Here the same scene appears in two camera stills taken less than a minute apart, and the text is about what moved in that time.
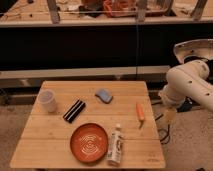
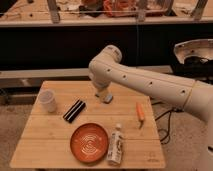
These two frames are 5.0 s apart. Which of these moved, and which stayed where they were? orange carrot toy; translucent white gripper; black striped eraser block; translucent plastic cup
Moved: translucent white gripper
Stayed: orange carrot toy; black striped eraser block; translucent plastic cup
